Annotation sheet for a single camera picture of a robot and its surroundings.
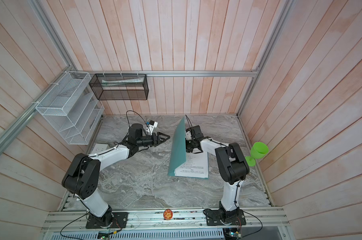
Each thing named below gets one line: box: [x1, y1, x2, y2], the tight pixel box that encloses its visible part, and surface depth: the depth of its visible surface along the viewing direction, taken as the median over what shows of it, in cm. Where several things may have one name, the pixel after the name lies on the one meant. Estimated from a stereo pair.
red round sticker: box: [163, 209, 173, 220], surface depth 77 cm
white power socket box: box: [91, 143, 110, 154], surface depth 99 cm
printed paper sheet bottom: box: [174, 151, 209, 178], surface depth 92 cm
